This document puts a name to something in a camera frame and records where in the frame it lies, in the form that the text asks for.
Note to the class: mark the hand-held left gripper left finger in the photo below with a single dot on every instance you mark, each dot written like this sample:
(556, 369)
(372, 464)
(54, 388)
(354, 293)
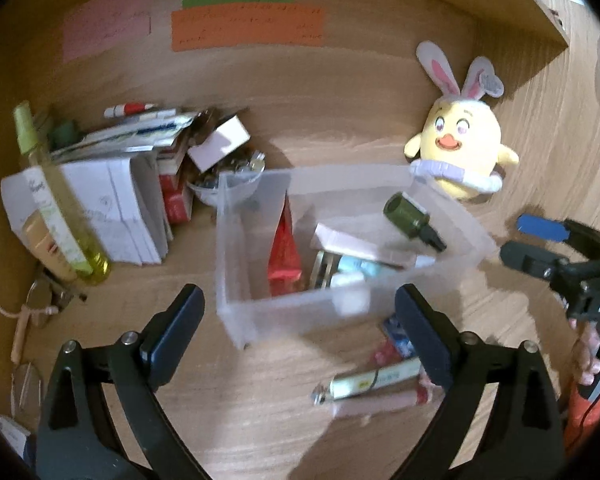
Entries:
(180, 325)

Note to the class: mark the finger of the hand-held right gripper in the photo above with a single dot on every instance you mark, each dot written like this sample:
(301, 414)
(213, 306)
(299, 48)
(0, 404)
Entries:
(542, 227)
(530, 260)

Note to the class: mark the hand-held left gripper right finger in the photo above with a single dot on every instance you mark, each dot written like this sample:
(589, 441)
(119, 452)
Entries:
(422, 330)

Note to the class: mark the blue small box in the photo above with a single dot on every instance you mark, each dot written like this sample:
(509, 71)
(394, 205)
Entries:
(397, 335)

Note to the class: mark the red pink hair clip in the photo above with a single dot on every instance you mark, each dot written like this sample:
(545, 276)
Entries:
(385, 355)

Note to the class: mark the pale green tube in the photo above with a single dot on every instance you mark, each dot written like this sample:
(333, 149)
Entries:
(375, 380)

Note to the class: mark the white small jar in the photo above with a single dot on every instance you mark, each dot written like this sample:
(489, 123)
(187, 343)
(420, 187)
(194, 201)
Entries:
(354, 302)

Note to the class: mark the pink slim tube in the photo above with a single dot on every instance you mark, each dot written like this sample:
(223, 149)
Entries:
(380, 404)

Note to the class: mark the white small labelled bottle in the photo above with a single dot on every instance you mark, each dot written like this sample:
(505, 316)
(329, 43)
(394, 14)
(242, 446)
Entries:
(347, 279)

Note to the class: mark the teal small bottle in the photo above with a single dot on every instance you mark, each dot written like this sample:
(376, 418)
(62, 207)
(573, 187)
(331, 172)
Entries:
(357, 264)

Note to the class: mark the clear plastic bin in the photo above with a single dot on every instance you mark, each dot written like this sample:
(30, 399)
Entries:
(280, 317)

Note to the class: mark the olive green dropper bottle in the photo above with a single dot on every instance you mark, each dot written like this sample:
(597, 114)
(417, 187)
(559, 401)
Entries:
(405, 212)

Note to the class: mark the red foil packet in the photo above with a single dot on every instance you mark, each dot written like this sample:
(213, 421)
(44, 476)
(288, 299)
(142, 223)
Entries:
(285, 255)

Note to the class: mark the person's right forearm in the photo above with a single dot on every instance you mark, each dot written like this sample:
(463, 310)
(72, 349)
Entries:
(577, 420)

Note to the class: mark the person's right hand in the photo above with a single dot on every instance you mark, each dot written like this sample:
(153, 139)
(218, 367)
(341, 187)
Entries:
(587, 355)

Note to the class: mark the yellow chick plush toy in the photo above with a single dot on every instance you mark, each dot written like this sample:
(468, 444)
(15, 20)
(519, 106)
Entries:
(460, 145)

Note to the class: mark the red box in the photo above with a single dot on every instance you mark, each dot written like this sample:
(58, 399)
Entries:
(175, 205)

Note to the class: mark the white folded papers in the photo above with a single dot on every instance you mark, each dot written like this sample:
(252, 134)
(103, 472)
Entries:
(125, 210)

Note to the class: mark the clear small bowl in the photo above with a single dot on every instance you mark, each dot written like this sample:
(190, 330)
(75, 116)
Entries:
(205, 195)

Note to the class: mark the yellow-green spray bottle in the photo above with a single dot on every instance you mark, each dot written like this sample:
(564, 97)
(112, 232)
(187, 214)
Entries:
(75, 230)

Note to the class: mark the cream lotion tube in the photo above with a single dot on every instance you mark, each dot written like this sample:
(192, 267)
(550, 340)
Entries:
(42, 240)

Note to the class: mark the clear lens eyeglasses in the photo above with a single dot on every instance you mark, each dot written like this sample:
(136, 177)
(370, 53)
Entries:
(27, 385)

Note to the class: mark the pile of metal clips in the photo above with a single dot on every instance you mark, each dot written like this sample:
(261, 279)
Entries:
(240, 165)

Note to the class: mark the white small open carton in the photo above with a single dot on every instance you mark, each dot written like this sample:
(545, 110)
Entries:
(220, 142)

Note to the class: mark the stack of leaflets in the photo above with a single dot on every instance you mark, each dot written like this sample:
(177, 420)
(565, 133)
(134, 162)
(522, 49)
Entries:
(130, 135)

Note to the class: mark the red white marker pen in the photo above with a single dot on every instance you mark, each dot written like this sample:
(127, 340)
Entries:
(130, 108)

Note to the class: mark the dark green jar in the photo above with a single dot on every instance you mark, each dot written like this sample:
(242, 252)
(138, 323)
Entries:
(65, 134)

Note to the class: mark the wooden shelf board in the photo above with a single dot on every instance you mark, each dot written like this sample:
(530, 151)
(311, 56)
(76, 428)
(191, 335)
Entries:
(525, 0)

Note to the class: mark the pink paper note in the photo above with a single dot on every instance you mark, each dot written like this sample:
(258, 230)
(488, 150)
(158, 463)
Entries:
(105, 32)

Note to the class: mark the orange paper note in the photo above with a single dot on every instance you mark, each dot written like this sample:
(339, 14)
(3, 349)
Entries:
(245, 27)

